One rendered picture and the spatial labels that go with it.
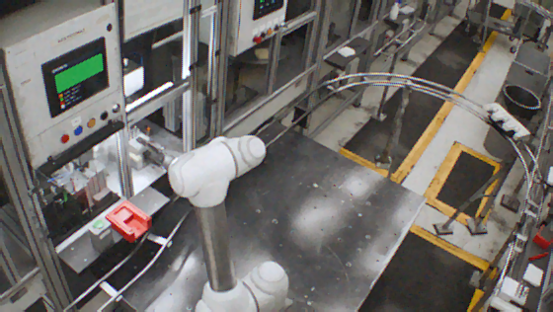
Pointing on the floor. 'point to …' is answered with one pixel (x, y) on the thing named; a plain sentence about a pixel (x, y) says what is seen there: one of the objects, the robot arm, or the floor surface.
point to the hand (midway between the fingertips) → (142, 145)
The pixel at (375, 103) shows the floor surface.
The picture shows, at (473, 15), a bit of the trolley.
